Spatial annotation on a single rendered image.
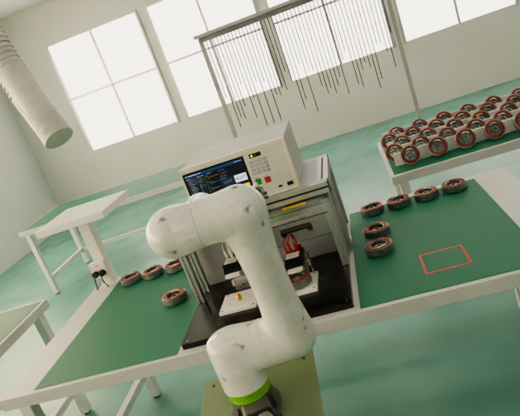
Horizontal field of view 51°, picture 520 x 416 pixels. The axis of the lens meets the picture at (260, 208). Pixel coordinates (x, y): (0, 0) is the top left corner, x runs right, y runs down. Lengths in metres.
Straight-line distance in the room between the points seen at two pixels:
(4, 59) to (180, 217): 2.11
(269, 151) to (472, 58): 6.68
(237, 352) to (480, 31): 7.51
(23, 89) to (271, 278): 2.11
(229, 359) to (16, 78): 2.12
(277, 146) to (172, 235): 0.93
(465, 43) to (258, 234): 7.46
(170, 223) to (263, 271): 0.25
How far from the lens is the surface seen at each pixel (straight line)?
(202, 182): 2.14
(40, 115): 3.05
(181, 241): 1.22
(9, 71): 3.17
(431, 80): 8.47
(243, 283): 2.27
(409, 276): 1.99
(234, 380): 1.49
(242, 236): 1.22
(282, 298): 1.35
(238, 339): 1.45
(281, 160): 2.08
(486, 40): 8.59
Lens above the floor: 1.66
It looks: 16 degrees down
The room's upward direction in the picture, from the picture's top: 20 degrees counter-clockwise
